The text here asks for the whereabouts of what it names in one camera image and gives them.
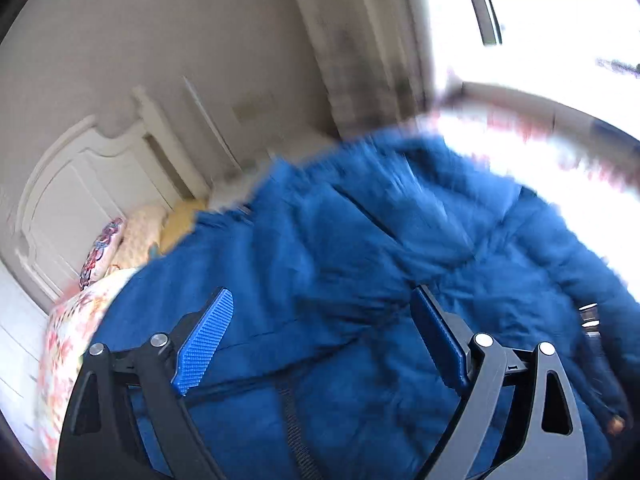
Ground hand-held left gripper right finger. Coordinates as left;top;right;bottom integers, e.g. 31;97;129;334
412;285;588;480

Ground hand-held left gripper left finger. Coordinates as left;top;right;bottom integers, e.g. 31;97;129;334
56;287;235;480

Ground blue puffer jacket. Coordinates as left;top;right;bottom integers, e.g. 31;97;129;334
92;127;640;480

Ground cream yellow pillow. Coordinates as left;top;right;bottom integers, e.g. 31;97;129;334
112;199;211;268

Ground colourful patterned pillow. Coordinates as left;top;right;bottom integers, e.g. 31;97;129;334
77;217;126;291

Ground white bed headboard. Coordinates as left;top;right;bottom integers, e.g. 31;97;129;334
0;85;211;311

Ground white dresser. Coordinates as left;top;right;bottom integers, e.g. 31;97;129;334
0;260;51;466

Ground white window sill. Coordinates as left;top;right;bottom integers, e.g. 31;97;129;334
450;80;640;141

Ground beige curtain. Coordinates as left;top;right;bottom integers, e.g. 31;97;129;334
280;0;443;138

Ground window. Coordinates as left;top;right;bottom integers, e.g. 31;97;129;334
415;0;640;91

